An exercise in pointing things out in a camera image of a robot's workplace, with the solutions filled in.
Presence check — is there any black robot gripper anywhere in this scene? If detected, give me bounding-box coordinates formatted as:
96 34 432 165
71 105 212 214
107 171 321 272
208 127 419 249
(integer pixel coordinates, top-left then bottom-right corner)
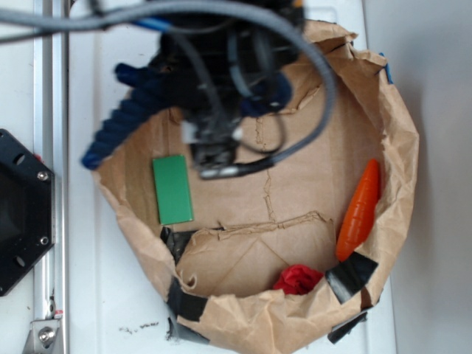
182 108 242 180

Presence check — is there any dark blue twisted rope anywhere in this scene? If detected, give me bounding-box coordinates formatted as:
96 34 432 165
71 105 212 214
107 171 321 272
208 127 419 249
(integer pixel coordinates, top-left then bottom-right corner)
80 63 292 171

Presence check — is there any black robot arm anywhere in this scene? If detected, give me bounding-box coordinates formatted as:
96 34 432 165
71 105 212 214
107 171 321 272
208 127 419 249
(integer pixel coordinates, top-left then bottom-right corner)
148 13 299 179

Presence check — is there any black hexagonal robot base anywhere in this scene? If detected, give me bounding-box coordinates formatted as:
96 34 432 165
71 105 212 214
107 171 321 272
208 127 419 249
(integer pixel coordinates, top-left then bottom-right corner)
1 129 55 296

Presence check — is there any green rectangular block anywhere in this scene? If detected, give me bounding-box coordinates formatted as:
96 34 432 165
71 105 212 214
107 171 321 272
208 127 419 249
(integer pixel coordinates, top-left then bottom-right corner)
153 155 193 225

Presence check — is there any brown paper bag bin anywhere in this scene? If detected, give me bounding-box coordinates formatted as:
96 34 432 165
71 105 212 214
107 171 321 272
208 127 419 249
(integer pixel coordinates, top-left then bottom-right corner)
93 21 419 353

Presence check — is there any red crumpled cloth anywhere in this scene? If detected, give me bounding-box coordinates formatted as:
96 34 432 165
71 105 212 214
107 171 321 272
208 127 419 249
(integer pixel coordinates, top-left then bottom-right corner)
272 264 324 295

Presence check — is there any orange plastic carrot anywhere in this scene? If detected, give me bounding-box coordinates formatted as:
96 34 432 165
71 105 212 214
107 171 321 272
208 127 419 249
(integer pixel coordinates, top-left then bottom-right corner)
336 159 379 262

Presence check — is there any black tape patch bottom-left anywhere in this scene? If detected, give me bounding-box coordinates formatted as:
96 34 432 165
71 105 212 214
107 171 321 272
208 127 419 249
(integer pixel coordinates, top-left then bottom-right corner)
167 278 208 322

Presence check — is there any white plastic tray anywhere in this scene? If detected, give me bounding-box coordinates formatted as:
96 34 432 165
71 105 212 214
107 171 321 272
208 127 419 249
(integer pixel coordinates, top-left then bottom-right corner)
68 0 398 354

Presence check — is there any black tape patch right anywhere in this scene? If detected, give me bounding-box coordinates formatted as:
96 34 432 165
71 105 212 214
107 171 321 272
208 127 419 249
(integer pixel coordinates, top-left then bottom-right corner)
324 251 378 304

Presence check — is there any aluminium extrusion rail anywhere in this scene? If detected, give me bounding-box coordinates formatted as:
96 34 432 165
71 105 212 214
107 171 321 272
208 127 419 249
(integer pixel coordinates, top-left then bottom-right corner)
24 33 69 353

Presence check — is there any grey corrugated cable hose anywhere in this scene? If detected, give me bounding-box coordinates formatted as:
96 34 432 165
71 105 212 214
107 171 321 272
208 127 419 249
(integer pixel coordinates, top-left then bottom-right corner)
0 0 339 174

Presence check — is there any metal corner bracket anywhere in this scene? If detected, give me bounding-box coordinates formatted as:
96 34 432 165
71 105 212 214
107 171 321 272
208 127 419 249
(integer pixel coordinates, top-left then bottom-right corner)
22 319 63 354

